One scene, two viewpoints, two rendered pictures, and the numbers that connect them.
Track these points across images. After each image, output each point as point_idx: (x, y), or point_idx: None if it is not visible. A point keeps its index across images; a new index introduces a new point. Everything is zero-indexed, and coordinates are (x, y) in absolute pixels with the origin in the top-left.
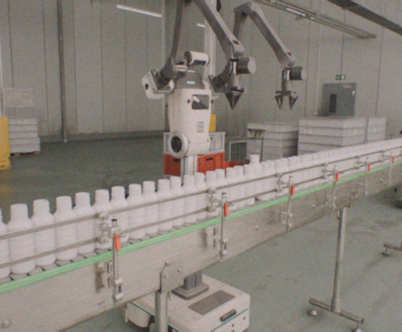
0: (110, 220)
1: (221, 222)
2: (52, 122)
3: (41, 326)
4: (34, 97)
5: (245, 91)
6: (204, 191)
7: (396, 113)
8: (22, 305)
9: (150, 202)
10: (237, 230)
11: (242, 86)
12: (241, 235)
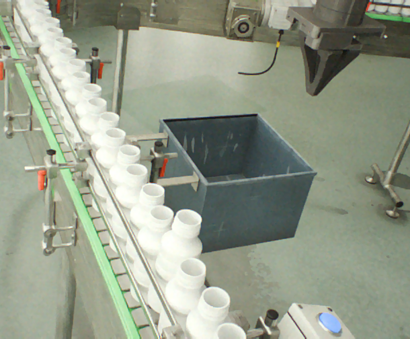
0: (42, 64)
1: (80, 218)
2: None
3: (15, 103)
4: None
5: (310, 42)
6: (83, 141)
7: None
8: (12, 72)
9: (54, 80)
10: (93, 278)
11: (299, 17)
12: (95, 298)
